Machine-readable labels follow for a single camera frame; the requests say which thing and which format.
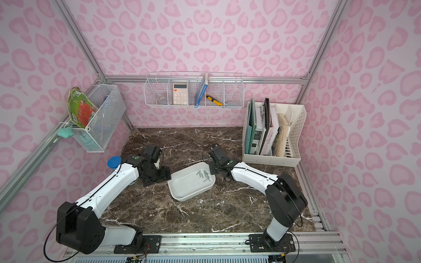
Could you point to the beige woven fan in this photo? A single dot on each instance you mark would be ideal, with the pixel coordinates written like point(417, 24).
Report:
point(283, 132)

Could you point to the white pink calculator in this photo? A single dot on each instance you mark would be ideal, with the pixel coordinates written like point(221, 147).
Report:
point(180, 94)

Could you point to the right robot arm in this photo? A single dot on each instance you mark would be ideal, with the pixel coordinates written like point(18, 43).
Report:
point(285, 198)

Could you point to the white plastic storage box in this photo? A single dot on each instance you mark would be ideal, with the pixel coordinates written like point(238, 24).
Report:
point(185, 184)

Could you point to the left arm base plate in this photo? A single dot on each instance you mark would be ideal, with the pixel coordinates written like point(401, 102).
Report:
point(149, 244)

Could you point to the blue book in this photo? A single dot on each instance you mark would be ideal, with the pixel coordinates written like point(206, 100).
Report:
point(201, 90)

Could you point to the yellow utility knife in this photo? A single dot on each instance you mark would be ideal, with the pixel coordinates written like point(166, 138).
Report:
point(213, 100)

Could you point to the green red circuit board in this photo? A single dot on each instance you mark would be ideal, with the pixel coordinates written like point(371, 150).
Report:
point(81, 109)

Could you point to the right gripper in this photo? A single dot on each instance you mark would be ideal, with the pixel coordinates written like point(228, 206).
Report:
point(215, 166)

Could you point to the pink white book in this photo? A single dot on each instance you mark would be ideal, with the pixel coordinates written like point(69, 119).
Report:
point(272, 131)

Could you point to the black binder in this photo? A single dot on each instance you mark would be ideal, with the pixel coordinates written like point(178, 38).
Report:
point(263, 110)

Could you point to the blue lid clear jar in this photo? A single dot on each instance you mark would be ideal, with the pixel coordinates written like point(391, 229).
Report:
point(114, 162)

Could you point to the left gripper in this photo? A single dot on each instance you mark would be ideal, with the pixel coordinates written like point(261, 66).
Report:
point(161, 174)

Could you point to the clear tape roll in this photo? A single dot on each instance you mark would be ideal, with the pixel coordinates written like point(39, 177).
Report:
point(162, 99)

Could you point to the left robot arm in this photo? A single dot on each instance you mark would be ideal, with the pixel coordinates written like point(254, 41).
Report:
point(78, 223)

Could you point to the white wire wall basket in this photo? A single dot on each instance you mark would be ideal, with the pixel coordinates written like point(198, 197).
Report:
point(227, 88)

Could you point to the green folder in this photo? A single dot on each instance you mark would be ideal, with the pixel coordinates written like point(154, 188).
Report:
point(250, 129)

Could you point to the white desk file organizer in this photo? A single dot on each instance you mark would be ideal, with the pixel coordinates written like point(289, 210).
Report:
point(296, 115)

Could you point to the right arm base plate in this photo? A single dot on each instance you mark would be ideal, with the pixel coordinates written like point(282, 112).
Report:
point(263, 243)

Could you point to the white mesh side basket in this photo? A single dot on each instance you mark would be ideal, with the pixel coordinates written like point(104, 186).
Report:
point(96, 136)

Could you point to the teal rubber toy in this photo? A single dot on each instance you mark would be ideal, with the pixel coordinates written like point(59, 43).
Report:
point(66, 132)

